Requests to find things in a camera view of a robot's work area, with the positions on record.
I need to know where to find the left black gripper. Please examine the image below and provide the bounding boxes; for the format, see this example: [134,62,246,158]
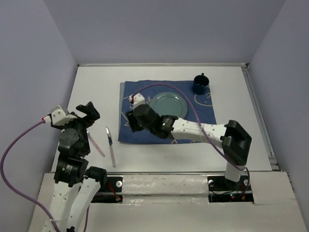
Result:
[53,100,100,153]

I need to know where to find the teal green plate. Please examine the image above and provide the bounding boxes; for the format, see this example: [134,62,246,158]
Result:
[149,92,188,118]

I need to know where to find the pink-handled fork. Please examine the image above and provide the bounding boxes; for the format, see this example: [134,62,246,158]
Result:
[87,131,105,157]

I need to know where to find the pink-handled knife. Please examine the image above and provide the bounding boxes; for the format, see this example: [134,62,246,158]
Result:
[106,127,116,168]

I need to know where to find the blue fish-print placemat cloth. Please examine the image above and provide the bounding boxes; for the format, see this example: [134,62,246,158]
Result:
[118,80,216,145]

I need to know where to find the dark blue mug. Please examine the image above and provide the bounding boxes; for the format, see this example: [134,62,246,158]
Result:
[192,73,210,95]

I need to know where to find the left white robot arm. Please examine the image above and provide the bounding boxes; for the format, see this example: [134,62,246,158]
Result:
[42,102,107,232]

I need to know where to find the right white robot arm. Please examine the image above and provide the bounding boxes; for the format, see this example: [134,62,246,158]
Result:
[126,104,252,189]

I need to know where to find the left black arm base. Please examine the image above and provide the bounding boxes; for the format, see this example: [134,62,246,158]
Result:
[91,175,123,203]

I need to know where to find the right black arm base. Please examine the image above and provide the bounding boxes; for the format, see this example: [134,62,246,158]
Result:
[208,175,254,203]

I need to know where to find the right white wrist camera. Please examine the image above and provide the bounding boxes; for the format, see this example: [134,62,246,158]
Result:
[128,93,145,108]

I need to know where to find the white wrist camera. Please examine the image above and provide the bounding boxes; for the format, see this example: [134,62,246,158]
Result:
[42,105,77,126]
[128,93,145,108]

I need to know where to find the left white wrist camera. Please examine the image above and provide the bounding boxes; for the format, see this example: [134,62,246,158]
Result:
[42,105,77,126]

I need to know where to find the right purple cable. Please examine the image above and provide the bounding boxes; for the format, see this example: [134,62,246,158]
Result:
[132,83,245,171]

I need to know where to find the purple cable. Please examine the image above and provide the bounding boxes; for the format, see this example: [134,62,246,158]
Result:
[132,83,245,171]
[0,119,90,232]

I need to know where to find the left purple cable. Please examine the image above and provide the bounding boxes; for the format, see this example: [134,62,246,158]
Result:
[0,119,90,232]

